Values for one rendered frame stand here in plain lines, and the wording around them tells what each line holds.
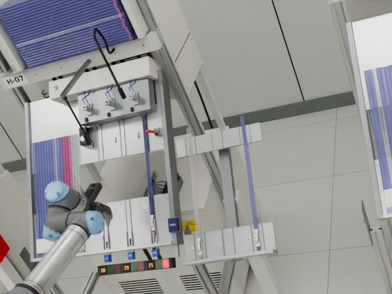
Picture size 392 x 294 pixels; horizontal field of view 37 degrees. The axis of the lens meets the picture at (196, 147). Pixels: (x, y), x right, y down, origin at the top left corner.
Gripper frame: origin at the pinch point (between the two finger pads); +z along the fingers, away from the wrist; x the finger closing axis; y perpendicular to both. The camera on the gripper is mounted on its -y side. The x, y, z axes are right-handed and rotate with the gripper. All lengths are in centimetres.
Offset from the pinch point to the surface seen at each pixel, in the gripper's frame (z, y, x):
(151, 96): -2, -48, 17
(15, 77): -15, -65, -44
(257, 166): 150, -80, 11
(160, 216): 14.4, -2.3, 14.4
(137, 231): 15.5, 2.0, 3.8
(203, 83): 46, -81, 19
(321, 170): 142, -67, 53
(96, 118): -2.7, -43.0, -8.2
